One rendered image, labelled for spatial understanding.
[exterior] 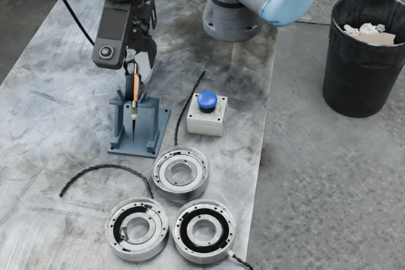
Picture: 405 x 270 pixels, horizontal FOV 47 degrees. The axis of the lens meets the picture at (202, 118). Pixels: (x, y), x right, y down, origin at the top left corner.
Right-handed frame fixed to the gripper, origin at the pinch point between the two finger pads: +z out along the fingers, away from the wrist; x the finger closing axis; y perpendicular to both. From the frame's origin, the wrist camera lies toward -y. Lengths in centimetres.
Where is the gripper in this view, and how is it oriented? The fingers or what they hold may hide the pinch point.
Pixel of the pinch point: (135, 81)
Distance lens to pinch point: 89.3
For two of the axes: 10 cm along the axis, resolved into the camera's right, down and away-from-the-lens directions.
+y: 1.7, -7.5, 6.4
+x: -9.8, -1.1, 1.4
